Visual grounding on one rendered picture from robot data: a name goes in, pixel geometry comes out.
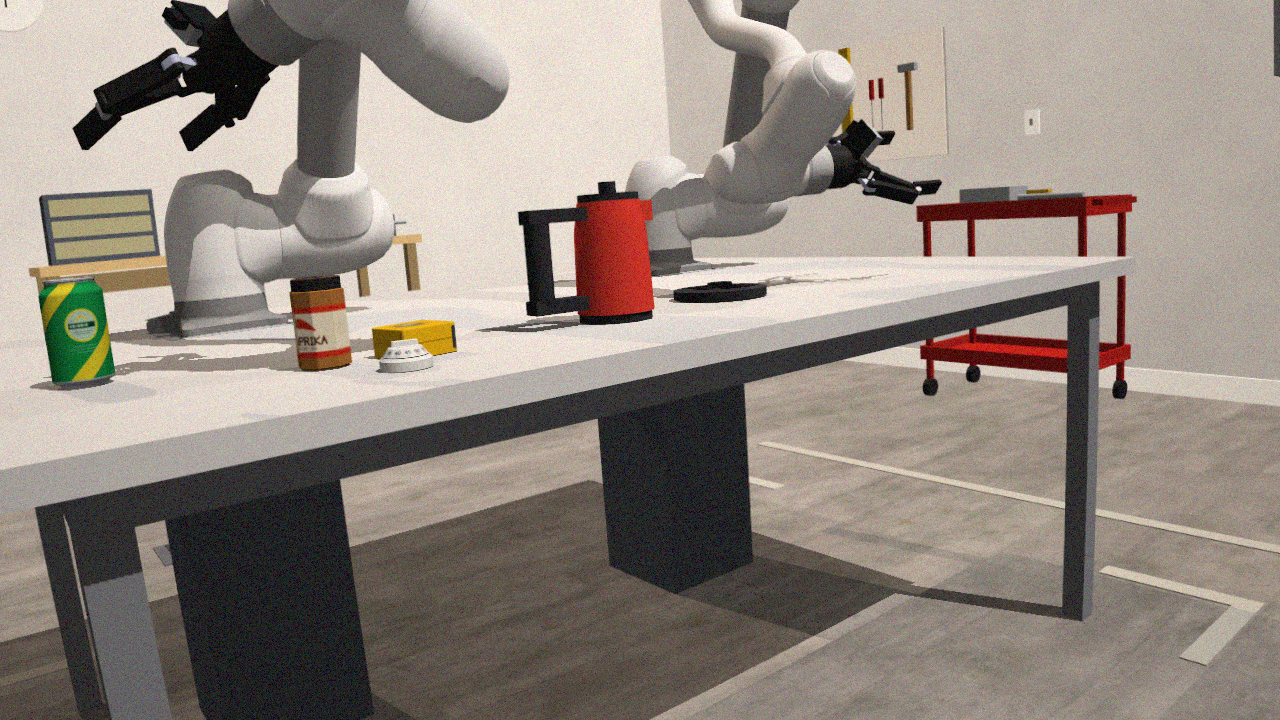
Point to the green and yellow drink can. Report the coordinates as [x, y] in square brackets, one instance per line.
[76, 332]

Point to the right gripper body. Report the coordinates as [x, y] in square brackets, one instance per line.
[222, 50]

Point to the paprika spice jar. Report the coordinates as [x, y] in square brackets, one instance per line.
[320, 323]

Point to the dark grey round disc with center stud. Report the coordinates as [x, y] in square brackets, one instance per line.
[721, 291]

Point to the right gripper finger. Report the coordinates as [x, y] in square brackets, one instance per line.
[115, 97]
[221, 113]

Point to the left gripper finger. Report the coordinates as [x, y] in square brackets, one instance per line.
[886, 135]
[892, 191]

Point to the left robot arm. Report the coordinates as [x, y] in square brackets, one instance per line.
[802, 105]

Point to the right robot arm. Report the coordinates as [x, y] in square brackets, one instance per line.
[223, 240]

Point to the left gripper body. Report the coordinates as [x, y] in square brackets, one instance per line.
[845, 172]

